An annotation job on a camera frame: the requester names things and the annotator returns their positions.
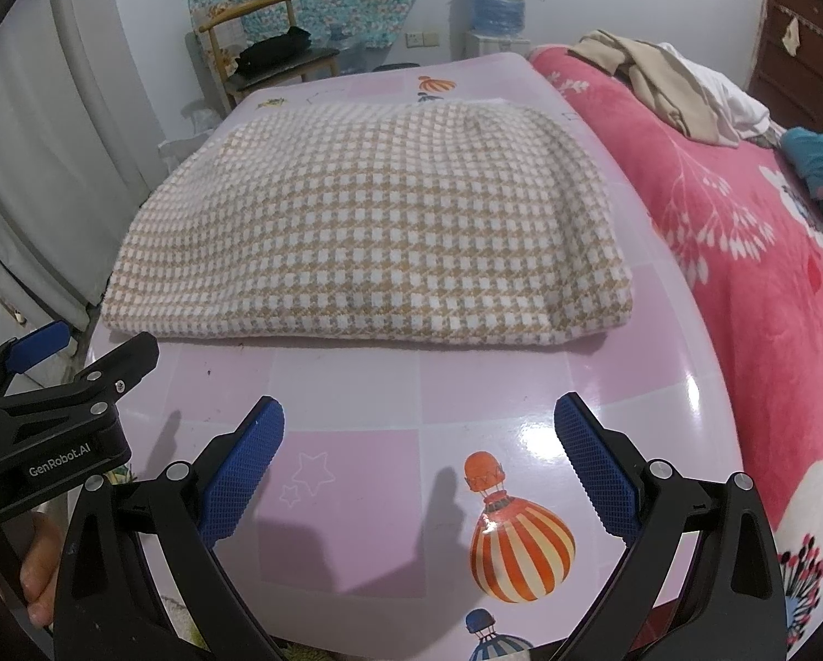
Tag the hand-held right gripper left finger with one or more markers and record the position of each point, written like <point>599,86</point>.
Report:
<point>242,475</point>

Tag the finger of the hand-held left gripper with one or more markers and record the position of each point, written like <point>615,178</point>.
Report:
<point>39,345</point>
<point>126,361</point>

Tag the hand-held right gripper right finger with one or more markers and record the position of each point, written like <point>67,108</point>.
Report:
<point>600,468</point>

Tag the houndstooth beige white coat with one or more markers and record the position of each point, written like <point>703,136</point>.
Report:
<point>384,234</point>

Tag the beige clothes pile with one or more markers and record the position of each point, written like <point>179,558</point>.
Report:
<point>666,82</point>

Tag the person's left hand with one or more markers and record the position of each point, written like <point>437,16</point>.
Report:
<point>43,558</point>

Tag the bed with pink sheet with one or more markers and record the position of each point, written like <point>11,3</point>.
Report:
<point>384,427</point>

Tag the white curtain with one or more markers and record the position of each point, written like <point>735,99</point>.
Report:
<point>46,151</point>

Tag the pink floral blanket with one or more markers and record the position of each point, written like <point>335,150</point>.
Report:
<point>748,289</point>

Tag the wooden chair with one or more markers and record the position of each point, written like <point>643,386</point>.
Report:
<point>273,69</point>

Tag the black bag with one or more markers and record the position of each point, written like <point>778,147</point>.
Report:
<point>273,51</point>

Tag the teal garment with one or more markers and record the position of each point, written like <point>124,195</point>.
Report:
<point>821,162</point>

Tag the white garment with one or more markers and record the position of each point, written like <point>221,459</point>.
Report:
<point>728,100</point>

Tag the white water dispenser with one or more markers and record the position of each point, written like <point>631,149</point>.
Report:
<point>497,45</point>

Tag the beige item hanging on door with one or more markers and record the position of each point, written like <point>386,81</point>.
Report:
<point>791,36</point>

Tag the brown wooden door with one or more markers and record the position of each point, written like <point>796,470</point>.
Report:
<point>810,0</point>

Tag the wall socket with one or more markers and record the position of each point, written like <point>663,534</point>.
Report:
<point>423,39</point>

